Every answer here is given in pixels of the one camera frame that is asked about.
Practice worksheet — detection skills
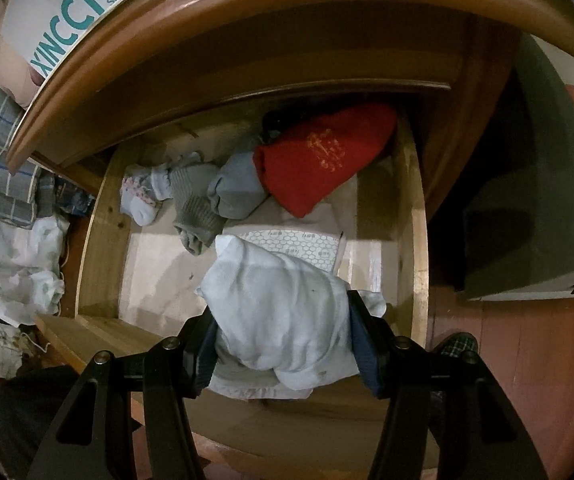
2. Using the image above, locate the red knit cloth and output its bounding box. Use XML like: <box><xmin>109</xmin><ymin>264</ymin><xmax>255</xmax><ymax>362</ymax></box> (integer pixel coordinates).
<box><xmin>252</xmin><ymin>101</ymin><xmax>399</xmax><ymax>219</ymax></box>

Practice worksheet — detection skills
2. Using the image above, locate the person's dark trouser leg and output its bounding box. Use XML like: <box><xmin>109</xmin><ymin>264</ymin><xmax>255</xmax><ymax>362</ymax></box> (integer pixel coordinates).
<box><xmin>0</xmin><ymin>364</ymin><xmax>88</xmax><ymax>480</ymax></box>

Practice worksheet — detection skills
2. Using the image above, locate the white shoe box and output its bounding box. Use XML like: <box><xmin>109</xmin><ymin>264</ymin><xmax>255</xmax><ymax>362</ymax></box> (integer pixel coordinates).
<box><xmin>29</xmin><ymin>0</ymin><xmax>183</xmax><ymax>111</ymax></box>

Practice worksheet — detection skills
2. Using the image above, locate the light blue sock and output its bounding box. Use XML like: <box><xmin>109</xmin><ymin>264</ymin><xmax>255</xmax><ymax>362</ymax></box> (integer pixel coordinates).
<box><xmin>149</xmin><ymin>152</ymin><xmax>203</xmax><ymax>201</ymax></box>

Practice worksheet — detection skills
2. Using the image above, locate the dark green box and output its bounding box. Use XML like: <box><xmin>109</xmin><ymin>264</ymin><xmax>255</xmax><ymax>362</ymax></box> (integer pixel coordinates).
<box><xmin>454</xmin><ymin>30</ymin><xmax>574</xmax><ymax>303</ymax></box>

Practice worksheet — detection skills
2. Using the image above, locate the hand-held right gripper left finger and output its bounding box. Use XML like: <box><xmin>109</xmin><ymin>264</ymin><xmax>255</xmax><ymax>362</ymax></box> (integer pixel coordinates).
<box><xmin>37</xmin><ymin>305</ymin><xmax>220</xmax><ymax>480</ymax></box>

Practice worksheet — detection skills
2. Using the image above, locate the grey ribbed sock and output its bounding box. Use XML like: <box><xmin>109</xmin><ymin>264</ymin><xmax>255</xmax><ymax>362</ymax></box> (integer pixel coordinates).
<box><xmin>169</xmin><ymin>152</ymin><xmax>225</xmax><ymax>257</ymax></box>

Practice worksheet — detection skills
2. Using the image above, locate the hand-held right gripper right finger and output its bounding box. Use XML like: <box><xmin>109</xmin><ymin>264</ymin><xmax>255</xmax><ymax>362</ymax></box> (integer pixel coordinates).
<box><xmin>347</xmin><ymin>290</ymin><xmax>550</xmax><ymax>480</ymax></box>

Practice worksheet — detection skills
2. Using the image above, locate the wooden nightstand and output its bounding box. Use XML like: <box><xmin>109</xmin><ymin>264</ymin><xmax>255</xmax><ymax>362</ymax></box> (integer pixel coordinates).
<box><xmin>4</xmin><ymin>0</ymin><xmax>574</xmax><ymax>226</ymax></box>

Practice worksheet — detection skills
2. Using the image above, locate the white honeycomb print package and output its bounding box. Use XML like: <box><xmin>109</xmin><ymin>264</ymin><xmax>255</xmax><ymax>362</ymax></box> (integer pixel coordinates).
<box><xmin>214</xmin><ymin>200</ymin><xmax>348</xmax><ymax>278</ymax></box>

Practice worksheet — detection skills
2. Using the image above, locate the white sock bundle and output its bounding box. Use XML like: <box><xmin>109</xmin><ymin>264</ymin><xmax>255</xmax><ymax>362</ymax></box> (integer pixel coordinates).
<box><xmin>196</xmin><ymin>234</ymin><xmax>388</xmax><ymax>402</ymax></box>

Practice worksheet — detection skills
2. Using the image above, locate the white drawer liner paper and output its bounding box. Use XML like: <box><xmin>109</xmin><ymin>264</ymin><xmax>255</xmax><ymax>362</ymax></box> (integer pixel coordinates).
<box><xmin>117</xmin><ymin>125</ymin><xmax>403</xmax><ymax>321</ymax></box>

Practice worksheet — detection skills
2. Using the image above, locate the white floral cloth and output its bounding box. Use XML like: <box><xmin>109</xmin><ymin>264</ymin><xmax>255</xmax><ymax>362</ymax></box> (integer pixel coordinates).
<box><xmin>0</xmin><ymin>207</ymin><xmax>68</xmax><ymax>328</ymax></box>

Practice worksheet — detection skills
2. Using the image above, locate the blue-grey sock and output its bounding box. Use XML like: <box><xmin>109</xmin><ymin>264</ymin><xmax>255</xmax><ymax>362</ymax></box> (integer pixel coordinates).
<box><xmin>207</xmin><ymin>152</ymin><xmax>270</xmax><ymax>221</ymax></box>

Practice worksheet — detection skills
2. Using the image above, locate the blue plastic packet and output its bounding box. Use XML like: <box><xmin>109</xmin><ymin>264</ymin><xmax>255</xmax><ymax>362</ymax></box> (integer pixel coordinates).
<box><xmin>54</xmin><ymin>175</ymin><xmax>95</xmax><ymax>218</ymax></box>

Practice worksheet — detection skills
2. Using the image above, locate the dark plaid slipper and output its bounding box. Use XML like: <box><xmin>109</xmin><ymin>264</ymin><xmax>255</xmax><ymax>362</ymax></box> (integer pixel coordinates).
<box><xmin>429</xmin><ymin>331</ymin><xmax>480</xmax><ymax>366</ymax></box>

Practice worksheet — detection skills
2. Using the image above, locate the wooden drawer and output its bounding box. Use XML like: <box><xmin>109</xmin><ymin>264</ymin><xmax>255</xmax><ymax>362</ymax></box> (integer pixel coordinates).
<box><xmin>34</xmin><ymin>85</ymin><xmax>430</xmax><ymax>466</ymax></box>

